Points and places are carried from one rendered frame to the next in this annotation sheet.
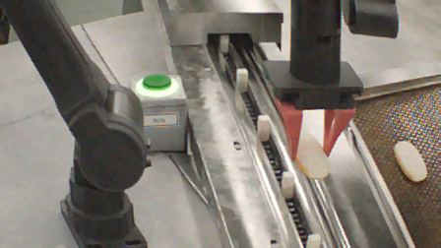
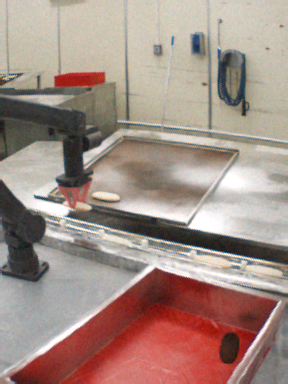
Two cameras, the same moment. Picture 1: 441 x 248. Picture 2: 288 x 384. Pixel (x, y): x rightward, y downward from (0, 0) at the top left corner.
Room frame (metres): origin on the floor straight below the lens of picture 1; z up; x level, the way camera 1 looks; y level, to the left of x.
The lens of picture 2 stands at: (-0.05, 0.65, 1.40)
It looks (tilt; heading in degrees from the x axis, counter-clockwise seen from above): 21 degrees down; 310
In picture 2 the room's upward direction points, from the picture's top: 1 degrees counter-clockwise
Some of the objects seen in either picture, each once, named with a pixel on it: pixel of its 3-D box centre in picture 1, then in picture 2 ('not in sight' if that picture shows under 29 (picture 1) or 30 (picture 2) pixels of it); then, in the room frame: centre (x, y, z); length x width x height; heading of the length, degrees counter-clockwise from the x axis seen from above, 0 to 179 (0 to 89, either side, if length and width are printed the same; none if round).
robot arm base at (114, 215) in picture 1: (97, 205); (22, 257); (0.81, 0.14, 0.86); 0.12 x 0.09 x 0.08; 24
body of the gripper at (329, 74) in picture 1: (316, 57); (73, 167); (0.84, -0.10, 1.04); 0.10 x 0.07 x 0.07; 101
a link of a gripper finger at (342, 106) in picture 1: (318, 117); (77, 190); (0.84, -0.10, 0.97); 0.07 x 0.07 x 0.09; 11
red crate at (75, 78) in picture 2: not in sight; (79, 78); (3.68, -2.64, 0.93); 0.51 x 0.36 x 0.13; 15
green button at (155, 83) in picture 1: (157, 85); not in sight; (1.05, 0.08, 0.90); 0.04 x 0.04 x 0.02
